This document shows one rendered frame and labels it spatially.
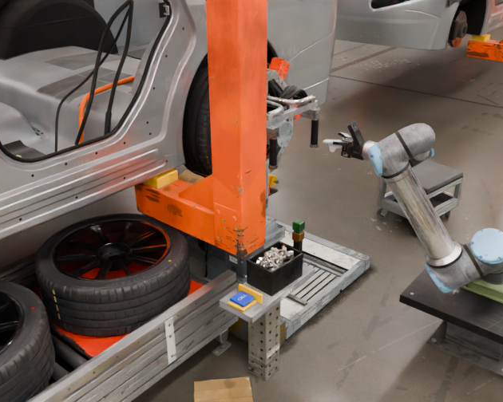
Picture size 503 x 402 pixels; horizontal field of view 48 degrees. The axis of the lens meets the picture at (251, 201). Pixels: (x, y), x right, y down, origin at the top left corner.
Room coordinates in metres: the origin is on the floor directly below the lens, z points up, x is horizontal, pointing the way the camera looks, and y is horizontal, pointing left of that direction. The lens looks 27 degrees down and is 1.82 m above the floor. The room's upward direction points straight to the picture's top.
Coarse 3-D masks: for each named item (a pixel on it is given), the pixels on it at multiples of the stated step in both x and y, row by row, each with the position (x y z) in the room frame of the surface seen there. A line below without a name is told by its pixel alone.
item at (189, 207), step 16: (208, 176) 2.15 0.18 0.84; (144, 192) 2.40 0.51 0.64; (160, 192) 2.32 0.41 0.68; (176, 192) 2.32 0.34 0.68; (192, 192) 2.21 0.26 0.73; (208, 192) 2.15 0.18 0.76; (144, 208) 2.40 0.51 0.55; (160, 208) 2.32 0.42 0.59; (176, 208) 2.25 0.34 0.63; (192, 208) 2.19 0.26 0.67; (208, 208) 2.16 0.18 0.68; (176, 224) 2.26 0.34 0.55; (192, 224) 2.19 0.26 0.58; (208, 224) 2.13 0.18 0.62; (208, 240) 2.13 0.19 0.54
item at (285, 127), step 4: (284, 120) 2.63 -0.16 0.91; (276, 124) 2.60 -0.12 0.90; (280, 124) 2.59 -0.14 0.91; (284, 124) 2.60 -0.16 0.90; (288, 124) 2.62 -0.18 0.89; (280, 128) 2.58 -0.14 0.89; (284, 128) 2.60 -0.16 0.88; (288, 128) 2.63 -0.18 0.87; (280, 132) 2.58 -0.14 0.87; (284, 132) 2.60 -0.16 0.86; (288, 132) 2.63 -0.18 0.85; (280, 136) 2.58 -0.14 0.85; (284, 136) 2.60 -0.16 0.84; (288, 136) 2.63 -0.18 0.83; (268, 140) 2.59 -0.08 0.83; (280, 140) 2.58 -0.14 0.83; (284, 140) 2.60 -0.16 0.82; (288, 140) 2.62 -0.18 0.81; (268, 144) 2.62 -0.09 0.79; (280, 144) 2.58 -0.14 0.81; (284, 144) 2.60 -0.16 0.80
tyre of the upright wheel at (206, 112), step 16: (192, 80) 2.69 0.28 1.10; (192, 96) 2.62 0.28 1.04; (208, 96) 2.57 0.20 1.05; (192, 112) 2.58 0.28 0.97; (208, 112) 2.53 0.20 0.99; (192, 128) 2.55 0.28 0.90; (208, 128) 2.53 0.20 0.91; (192, 144) 2.55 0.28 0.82; (208, 144) 2.52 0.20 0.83; (192, 160) 2.59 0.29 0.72; (208, 160) 2.52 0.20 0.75
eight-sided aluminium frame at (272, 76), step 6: (270, 72) 2.75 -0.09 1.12; (276, 72) 2.79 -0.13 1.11; (270, 78) 2.75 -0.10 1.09; (276, 78) 2.78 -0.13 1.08; (276, 84) 2.81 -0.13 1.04; (282, 84) 2.83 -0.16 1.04; (276, 90) 2.87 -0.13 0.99; (282, 90) 2.83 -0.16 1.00; (288, 108) 2.88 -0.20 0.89; (288, 120) 2.88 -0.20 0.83; (282, 150) 2.83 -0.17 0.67
